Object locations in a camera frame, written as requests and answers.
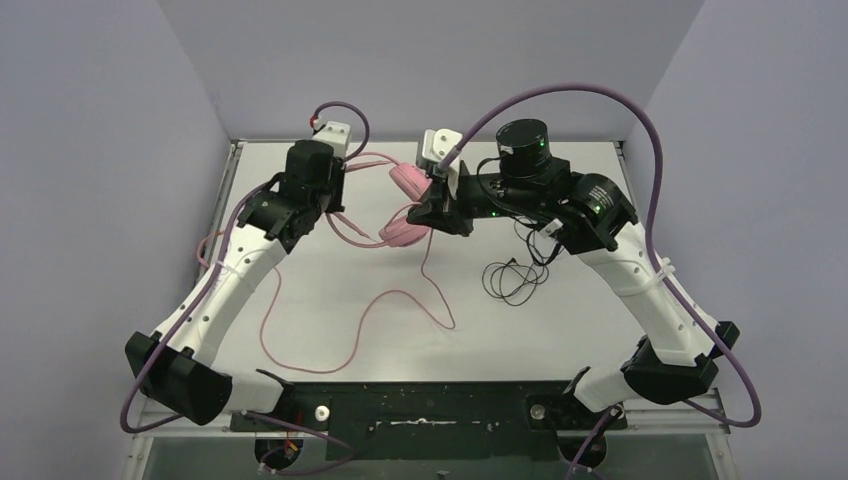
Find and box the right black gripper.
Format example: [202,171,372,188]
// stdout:
[406,160,540,237]

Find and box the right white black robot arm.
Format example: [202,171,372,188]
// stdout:
[407,119,739,427]

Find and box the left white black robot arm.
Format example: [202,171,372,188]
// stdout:
[125,139,345,427]

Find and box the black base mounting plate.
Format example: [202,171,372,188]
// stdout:
[225,380,602,461]

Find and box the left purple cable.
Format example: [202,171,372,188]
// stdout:
[119,101,371,477]

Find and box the purple cable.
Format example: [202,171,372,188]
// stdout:
[437,83,763,480]
[119,101,371,477]

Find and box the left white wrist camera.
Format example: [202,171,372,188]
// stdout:
[311,117,352,159]

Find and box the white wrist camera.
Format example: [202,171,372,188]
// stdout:
[415,128,462,198]
[311,117,352,159]

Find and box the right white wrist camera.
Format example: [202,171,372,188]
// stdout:
[415,128,462,198]

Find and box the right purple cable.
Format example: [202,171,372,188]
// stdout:
[437,83,763,480]

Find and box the black on-ear headphones with cable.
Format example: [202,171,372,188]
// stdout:
[481,218,564,307]

